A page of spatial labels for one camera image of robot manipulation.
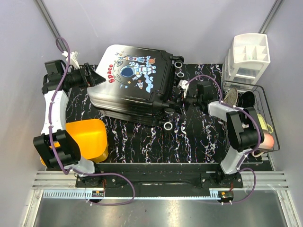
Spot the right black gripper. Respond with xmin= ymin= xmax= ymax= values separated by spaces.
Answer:
xmin=169 ymin=89 xmax=202 ymax=115

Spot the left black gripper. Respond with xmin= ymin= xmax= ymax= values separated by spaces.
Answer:
xmin=62 ymin=63 xmax=106 ymax=89

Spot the white black space suitcase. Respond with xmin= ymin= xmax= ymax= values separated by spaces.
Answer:
xmin=87 ymin=44 xmax=184 ymax=131

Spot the orange plastic bin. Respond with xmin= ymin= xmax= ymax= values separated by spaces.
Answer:
xmin=33 ymin=119 xmax=108 ymax=169

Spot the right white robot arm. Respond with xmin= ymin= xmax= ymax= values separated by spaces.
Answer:
xmin=178 ymin=80 xmax=265 ymax=188

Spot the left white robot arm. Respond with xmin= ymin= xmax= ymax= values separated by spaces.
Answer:
xmin=33 ymin=60 xmax=106 ymax=187

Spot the grey patterned plate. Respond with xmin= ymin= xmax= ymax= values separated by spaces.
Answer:
xmin=223 ymin=87 xmax=238 ymax=106

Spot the black bowl in basket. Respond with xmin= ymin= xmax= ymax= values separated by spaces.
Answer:
xmin=237 ymin=91 xmax=255 ymax=111

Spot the white compartment organizer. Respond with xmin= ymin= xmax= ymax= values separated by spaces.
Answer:
xmin=222 ymin=33 xmax=271 ymax=90

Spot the yellow green mug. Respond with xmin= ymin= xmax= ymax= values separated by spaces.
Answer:
xmin=257 ymin=114 xmax=274 ymax=134

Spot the peach pink cup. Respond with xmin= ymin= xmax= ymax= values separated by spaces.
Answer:
xmin=251 ymin=133 xmax=274 ymax=157

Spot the black wire basket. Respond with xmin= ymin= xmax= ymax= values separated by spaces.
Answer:
xmin=222 ymin=80 xmax=280 ymax=155

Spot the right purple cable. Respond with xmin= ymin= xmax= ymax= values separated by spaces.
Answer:
xmin=186 ymin=74 xmax=265 ymax=205

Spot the purple cable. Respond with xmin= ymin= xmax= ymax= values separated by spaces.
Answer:
xmin=48 ymin=37 xmax=136 ymax=207
xmin=186 ymin=74 xmax=265 ymax=205

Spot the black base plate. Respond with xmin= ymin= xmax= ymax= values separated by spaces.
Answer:
xmin=75 ymin=163 xmax=243 ymax=199

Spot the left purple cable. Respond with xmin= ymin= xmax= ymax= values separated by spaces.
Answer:
xmin=48 ymin=37 xmax=136 ymax=207

